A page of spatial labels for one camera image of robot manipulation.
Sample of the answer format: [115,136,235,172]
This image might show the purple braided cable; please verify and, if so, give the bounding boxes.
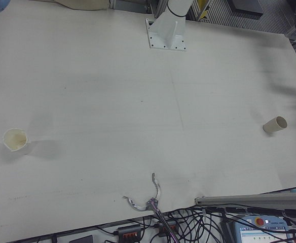
[146,198,179,243]

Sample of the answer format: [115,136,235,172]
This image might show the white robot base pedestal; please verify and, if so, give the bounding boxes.
[144,0,193,52]

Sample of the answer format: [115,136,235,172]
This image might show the teach pendant with red button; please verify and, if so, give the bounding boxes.
[232,213,296,243]

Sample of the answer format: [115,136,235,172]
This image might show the wide stained paper cup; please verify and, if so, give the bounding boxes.
[2,128,31,155]

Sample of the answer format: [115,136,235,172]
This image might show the black box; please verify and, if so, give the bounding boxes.
[229,0,263,17]

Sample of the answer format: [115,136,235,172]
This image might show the tangled black cables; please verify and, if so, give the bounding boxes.
[94,202,296,243]

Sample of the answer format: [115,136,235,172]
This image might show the aluminium profile rail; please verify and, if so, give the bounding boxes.
[194,191,296,206]

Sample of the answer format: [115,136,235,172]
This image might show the narrow beige paper cup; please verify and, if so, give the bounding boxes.
[262,115,288,135]

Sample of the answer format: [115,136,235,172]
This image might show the flat black device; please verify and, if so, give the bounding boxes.
[68,234,95,243]

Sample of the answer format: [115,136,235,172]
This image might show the black power strip orange switches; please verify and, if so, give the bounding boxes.
[116,223,143,240]
[157,219,178,234]

